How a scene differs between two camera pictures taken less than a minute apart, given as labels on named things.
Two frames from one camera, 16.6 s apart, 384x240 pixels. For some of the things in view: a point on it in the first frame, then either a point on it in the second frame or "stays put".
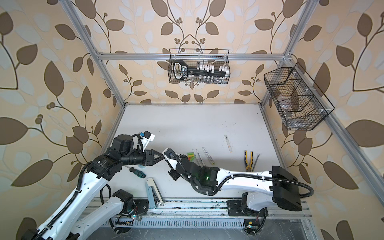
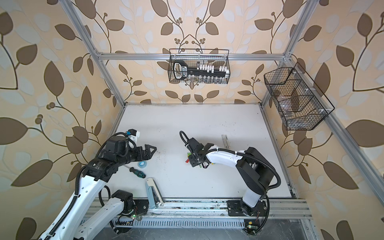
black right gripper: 173,173 to 192,162
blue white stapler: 154,197 stays put
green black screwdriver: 137,172 stays put
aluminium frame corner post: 80,26 stays put
